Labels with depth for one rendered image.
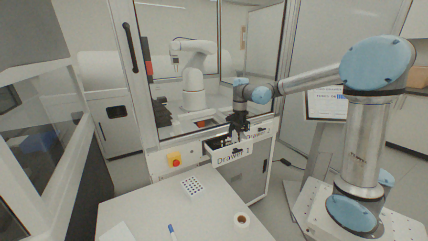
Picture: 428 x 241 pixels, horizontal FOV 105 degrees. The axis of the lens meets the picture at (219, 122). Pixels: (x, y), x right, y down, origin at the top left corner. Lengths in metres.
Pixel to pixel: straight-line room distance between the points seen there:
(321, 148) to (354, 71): 1.22
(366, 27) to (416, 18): 1.64
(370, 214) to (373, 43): 0.43
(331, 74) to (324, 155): 1.12
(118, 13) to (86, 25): 3.21
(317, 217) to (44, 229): 0.97
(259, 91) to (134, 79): 0.54
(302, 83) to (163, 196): 0.83
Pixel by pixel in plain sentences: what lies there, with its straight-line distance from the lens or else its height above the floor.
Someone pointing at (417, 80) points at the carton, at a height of 1.01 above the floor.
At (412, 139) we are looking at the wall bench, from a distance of 3.58.
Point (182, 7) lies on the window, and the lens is 0.90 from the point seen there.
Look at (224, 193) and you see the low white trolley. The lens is 0.93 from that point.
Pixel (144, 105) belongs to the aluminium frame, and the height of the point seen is 1.21.
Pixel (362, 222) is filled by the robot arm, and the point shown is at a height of 1.01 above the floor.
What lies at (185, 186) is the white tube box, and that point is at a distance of 0.93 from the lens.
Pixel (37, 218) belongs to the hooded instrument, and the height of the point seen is 0.97.
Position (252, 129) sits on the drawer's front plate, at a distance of 1.21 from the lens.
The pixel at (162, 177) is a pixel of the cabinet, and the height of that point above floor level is 0.75.
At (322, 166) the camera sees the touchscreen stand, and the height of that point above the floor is 0.47.
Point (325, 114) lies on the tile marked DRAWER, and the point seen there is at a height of 1.00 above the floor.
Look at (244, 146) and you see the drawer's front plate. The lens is 1.03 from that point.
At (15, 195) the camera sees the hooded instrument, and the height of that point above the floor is 1.08.
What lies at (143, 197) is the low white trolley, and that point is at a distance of 1.00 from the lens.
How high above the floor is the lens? 1.45
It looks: 24 degrees down
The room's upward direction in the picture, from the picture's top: 1 degrees counter-clockwise
